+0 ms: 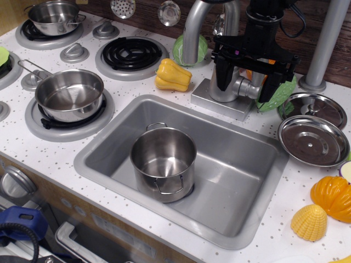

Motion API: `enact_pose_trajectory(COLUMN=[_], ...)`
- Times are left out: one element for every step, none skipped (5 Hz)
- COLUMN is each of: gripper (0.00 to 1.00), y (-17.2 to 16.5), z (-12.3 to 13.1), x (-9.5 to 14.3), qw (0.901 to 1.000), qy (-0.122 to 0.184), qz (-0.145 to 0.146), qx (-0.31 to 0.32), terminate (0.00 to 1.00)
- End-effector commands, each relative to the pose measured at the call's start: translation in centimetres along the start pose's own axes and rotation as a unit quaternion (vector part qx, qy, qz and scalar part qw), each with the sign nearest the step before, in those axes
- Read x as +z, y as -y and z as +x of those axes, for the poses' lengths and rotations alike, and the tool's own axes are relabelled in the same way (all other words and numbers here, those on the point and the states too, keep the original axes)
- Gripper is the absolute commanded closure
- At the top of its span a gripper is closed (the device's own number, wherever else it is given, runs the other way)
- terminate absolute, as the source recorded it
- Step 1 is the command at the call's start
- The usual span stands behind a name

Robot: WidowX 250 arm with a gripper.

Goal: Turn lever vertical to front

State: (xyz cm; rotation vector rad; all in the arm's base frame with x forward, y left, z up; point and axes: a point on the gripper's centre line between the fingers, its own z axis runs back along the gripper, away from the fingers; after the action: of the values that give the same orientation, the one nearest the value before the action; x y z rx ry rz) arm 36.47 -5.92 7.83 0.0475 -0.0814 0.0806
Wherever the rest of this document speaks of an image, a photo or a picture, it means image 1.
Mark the far left stove burner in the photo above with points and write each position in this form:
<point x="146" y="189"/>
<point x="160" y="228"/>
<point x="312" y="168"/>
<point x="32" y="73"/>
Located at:
<point x="9" y="77"/>

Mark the grey oven dial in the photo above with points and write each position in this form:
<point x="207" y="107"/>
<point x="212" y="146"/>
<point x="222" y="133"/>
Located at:
<point x="16" y="184"/>

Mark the back middle stove burner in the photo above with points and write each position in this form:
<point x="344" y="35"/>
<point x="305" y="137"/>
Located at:
<point x="130" y="58"/>

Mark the yellow toy corn piece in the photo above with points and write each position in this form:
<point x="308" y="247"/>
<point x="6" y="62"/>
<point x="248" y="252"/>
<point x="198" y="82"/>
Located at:
<point x="310" y="223"/>

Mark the grey stove knob left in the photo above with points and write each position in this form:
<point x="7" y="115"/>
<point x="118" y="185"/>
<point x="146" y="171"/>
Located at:
<point x="32" y="80"/>

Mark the hanging clear utensil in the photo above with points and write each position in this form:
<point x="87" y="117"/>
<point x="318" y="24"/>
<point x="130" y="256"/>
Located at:
<point x="218" y="27"/>

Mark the back left stove burner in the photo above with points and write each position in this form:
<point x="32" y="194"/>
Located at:
<point x="48" y="43"/>

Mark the orange toy pumpkin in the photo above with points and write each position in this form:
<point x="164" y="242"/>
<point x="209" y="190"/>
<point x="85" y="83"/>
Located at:
<point x="332" y="193"/>

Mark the steel pot lid upright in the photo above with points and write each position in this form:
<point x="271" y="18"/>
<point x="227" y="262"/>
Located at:
<point x="316" y="105"/>

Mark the front left stove burner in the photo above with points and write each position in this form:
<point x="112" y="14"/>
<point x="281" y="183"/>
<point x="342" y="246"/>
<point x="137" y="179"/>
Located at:
<point x="33" y="119"/>

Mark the grey stove knob edge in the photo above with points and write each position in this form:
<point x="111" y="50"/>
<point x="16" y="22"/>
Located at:
<point x="4" y="111"/>

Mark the yellow toy bell pepper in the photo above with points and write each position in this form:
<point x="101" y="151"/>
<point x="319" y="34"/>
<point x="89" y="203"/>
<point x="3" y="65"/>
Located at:
<point x="170" y="76"/>

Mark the hanging steel ladle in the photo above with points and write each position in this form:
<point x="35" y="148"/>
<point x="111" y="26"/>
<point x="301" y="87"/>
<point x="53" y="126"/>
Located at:
<point x="169" y="13"/>

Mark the oven door handle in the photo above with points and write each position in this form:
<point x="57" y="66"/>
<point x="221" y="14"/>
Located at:
<point x="84" y="243"/>

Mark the silver faucet lever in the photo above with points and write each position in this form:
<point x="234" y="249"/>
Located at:
<point x="249" y="88"/>

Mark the hanging steel strainer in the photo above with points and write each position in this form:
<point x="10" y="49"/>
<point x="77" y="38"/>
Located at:
<point x="123" y="9"/>

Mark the green toy cabbage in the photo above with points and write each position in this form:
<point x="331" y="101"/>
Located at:
<point x="177" y="50"/>

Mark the grey sink basin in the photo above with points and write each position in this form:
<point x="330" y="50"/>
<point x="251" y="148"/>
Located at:
<point x="210" y="177"/>

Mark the silver toy faucet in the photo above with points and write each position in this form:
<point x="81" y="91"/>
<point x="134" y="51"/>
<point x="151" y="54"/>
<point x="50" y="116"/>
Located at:
<point x="227" y="92"/>

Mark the green toy leaf vegetable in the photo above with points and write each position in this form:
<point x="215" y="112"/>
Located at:
<point x="4" y="56"/>

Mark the orange toy fruit slice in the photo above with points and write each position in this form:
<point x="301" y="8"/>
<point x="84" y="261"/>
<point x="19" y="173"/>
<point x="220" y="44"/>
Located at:
<point x="249" y="72"/>

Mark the stove burner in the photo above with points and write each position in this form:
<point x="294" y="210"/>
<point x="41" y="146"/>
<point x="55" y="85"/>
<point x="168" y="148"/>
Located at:
<point x="48" y="43"/>
<point x="33" y="119"/>
<point x="130" y="58"/>
<point x="9" y="77"/>

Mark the steel pot lid inverted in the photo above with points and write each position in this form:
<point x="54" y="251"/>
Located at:
<point x="313" y="141"/>

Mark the blue clamp handle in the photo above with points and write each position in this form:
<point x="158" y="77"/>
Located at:
<point x="15" y="219"/>

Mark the steel bowl pot back burner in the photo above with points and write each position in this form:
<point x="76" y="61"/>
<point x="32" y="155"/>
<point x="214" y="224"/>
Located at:
<point x="55" y="18"/>

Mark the purple toy eggplant slice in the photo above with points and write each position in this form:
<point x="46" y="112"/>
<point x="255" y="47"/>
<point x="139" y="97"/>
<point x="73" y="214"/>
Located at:
<point x="345" y="171"/>

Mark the steel saucepan with handle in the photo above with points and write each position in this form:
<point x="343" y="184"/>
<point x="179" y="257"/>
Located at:
<point x="71" y="95"/>

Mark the grey stove knob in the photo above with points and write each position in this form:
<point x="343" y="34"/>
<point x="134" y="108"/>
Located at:
<point x="106" y="31"/>
<point x="32" y="80"/>
<point x="74" y="53"/>

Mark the green toy bitter gourd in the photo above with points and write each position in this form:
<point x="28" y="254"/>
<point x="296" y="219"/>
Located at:
<point x="280" y="96"/>

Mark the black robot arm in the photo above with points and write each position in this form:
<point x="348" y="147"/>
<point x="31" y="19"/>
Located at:
<point x="268" y="10"/>

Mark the steel pot in sink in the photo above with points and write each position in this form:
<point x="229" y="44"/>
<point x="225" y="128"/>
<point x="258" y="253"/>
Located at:
<point x="163" y="159"/>

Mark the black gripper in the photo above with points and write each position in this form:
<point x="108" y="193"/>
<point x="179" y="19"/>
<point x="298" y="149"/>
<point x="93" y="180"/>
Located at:
<point x="252" y="51"/>

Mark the grey stove knob middle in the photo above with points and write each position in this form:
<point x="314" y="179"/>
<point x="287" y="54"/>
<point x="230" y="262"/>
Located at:
<point x="74" y="53"/>

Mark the grey vertical pole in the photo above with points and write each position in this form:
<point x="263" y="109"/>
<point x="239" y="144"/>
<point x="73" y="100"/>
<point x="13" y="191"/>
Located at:
<point x="313" y="81"/>

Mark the grey stove knob back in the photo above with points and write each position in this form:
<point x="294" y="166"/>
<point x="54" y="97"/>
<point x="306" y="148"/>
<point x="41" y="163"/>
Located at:
<point x="106" y="31"/>

